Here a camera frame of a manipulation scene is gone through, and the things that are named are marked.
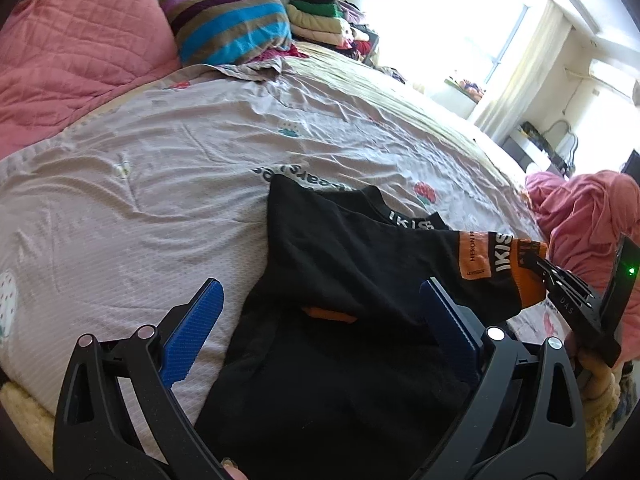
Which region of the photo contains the black shirt with orange sleeve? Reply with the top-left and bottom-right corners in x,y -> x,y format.
195,174 -> 546,479

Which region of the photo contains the pink crumpled clothes pile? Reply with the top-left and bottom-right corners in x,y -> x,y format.
524,169 -> 640,361

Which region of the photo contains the stack of folded clothes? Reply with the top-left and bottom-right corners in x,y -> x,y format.
286,0 -> 378,66

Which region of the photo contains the right hand on handle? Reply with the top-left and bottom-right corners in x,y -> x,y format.
565,335 -> 620,468

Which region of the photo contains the beige fuzzy blanket edge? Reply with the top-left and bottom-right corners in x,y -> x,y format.
1,382 -> 54,471

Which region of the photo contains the white side table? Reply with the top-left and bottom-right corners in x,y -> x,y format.
500,122 -> 575,178

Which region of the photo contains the white curtain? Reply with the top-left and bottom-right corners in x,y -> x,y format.
469,0 -> 572,143

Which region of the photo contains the pink strawberry print bedsheet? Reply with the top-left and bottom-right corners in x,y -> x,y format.
1,44 -> 541,418

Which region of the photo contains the white air conditioner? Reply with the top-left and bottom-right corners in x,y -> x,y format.
589,58 -> 637,98

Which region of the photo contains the pink quilted blanket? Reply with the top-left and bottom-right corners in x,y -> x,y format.
1,0 -> 180,156

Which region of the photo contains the striped colourful pillow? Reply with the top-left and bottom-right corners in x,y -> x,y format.
158,0 -> 292,66

